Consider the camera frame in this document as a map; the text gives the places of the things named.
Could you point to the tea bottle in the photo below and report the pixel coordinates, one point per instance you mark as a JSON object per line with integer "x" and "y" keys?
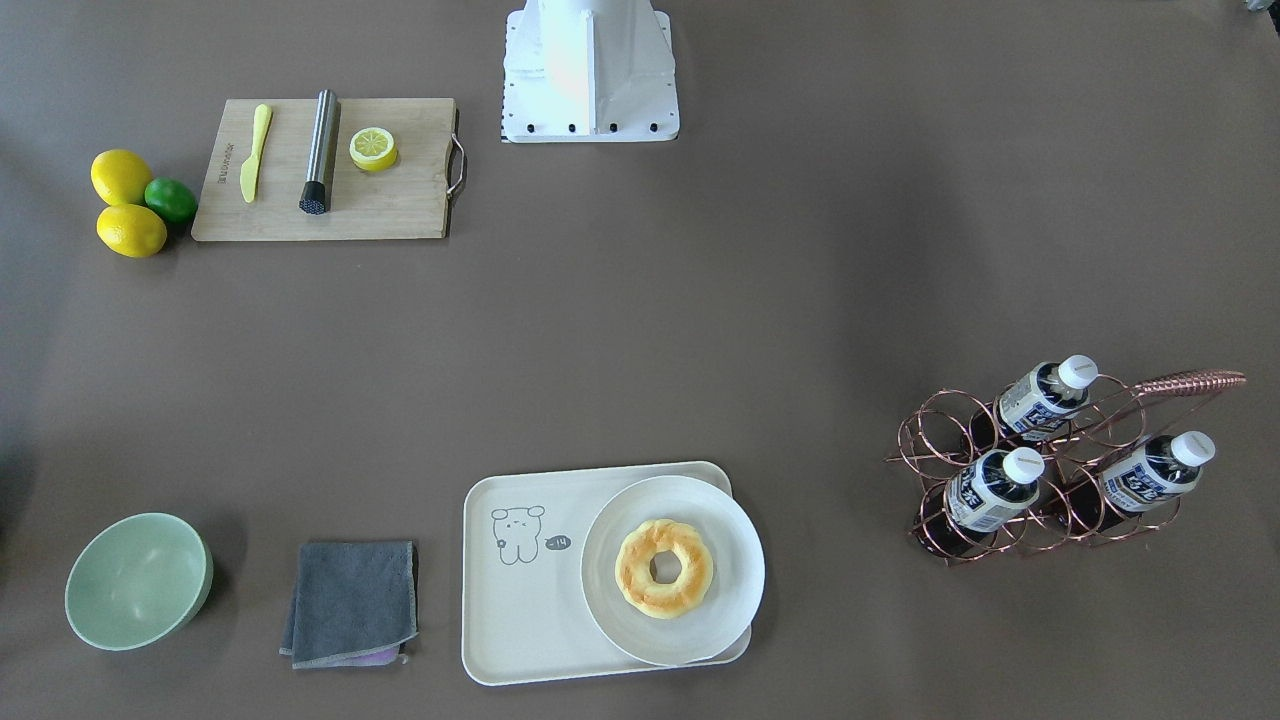
{"x": 962, "y": 520}
{"x": 1032, "y": 409}
{"x": 1162, "y": 469}

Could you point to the cream tray with bear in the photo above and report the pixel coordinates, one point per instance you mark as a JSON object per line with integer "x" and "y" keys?
{"x": 539, "y": 601}

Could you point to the tea bottle front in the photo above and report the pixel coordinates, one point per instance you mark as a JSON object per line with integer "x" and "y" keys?
{"x": 1162, "y": 469}
{"x": 962, "y": 520}

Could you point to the white round plate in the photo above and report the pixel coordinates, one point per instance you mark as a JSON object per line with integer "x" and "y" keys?
{"x": 734, "y": 595}

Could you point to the glazed donut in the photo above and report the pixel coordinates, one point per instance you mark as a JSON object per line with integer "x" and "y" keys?
{"x": 664, "y": 568}

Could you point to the bamboo cutting board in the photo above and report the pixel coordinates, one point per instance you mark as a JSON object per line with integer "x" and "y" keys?
{"x": 409, "y": 201}

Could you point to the half lemon slice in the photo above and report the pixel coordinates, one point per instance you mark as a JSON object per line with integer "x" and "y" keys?
{"x": 373, "y": 149}

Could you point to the steel muddler black tip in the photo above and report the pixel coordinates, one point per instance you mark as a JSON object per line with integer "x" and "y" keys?
{"x": 316, "y": 196}

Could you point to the grey folded cloth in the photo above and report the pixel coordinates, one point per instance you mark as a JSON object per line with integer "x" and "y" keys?
{"x": 354, "y": 604}

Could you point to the yellow plastic knife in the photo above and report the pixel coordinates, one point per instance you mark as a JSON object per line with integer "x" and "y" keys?
{"x": 249, "y": 172}

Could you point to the green lime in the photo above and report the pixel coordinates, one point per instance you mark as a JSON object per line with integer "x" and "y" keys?
{"x": 171, "y": 200}

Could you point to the lower yellow lemon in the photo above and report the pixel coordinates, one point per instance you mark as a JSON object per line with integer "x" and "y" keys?
{"x": 132, "y": 230}

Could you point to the yellow lemon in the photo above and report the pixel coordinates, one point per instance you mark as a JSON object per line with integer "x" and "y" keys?
{"x": 120, "y": 177}
{"x": 132, "y": 230}

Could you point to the mint green bowl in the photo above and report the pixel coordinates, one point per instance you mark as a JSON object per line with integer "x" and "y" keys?
{"x": 138, "y": 581}

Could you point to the upper yellow lemon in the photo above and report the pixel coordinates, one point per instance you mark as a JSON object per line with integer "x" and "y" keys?
{"x": 120, "y": 177}

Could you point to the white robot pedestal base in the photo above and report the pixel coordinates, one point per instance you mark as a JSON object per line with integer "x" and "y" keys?
{"x": 589, "y": 71}

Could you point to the copper wire bottle rack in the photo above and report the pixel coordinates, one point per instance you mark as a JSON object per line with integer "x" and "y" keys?
{"x": 953, "y": 428}

